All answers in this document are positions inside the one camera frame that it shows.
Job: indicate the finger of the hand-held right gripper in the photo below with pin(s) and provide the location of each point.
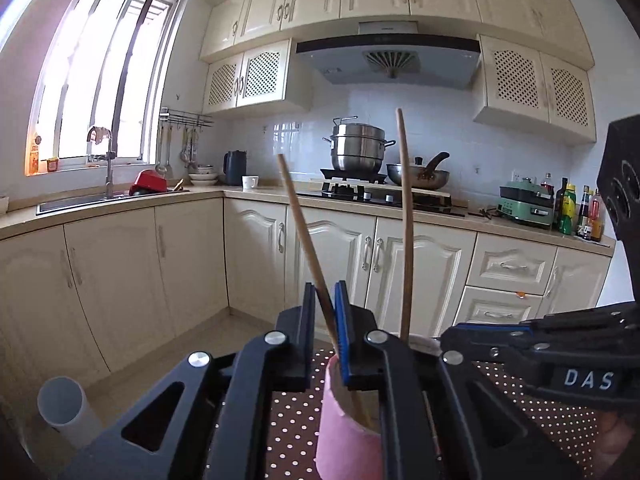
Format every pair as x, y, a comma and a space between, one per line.
500, 347
490, 329

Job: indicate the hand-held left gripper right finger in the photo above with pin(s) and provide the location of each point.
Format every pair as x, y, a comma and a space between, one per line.
342, 325

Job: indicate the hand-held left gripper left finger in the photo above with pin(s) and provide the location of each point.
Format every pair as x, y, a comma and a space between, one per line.
310, 320

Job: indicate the wooden chopstick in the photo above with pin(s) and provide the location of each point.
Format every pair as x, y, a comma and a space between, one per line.
300, 220
406, 210

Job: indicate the pink cup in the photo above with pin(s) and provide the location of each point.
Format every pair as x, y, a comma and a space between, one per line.
345, 440

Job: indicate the person's right hand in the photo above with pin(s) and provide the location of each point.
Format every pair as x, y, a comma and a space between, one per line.
617, 440

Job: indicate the cream drawer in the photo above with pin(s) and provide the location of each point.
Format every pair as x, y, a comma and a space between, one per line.
512, 262
495, 307

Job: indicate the red label bottle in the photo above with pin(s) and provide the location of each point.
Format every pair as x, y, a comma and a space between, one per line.
595, 217

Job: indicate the dark sauce bottle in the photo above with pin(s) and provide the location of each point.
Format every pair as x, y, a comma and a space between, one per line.
583, 212

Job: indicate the yellow green bottle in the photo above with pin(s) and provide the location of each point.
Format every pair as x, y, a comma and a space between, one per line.
568, 212

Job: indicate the dark glass bottle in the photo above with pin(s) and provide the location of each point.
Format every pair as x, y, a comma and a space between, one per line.
562, 200

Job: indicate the brown polka dot tablecloth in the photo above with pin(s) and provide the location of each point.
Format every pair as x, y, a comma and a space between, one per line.
550, 425

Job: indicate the green electric cooker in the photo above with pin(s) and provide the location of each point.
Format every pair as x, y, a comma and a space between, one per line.
525, 205

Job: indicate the cream lattice door cabinet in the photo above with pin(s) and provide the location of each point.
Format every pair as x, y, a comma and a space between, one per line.
260, 77
537, 87

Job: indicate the black gas stove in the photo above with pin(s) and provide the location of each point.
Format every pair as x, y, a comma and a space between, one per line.
350, 191

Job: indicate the white mug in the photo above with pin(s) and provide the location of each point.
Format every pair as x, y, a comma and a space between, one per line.
249, 182

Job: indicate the steel wok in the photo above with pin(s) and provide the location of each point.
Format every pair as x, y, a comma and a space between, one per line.
417, 176

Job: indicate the black electric kettle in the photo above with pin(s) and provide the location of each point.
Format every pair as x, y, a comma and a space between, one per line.
234, 167

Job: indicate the steel steamer pot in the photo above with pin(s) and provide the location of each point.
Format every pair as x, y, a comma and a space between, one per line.
359, 147

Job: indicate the stack of white bowls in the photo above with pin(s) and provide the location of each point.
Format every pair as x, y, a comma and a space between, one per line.
203, 176

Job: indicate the cream lower cabinets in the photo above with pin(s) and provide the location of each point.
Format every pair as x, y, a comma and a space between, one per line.
120, 275

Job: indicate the hanging metal ladle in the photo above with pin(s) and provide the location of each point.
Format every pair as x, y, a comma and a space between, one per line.
163, 157

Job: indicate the metal faucet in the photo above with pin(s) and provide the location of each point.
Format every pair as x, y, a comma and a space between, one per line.
109, 175

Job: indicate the grey range hood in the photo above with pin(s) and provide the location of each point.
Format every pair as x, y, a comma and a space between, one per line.
390, 67

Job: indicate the white plastic pipe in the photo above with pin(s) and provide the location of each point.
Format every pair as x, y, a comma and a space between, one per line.
65, 410

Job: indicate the steel sink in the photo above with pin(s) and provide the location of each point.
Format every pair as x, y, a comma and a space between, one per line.
75, 203

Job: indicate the small red jar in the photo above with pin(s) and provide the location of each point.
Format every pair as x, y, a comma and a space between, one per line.
52, 165

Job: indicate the barred window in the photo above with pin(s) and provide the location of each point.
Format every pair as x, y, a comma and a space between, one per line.
100, 85

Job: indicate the orange bottle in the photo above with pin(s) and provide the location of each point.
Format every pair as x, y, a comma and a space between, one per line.
34, 157

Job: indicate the wall utensil rail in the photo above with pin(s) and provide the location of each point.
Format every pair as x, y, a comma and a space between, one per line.
186, 119

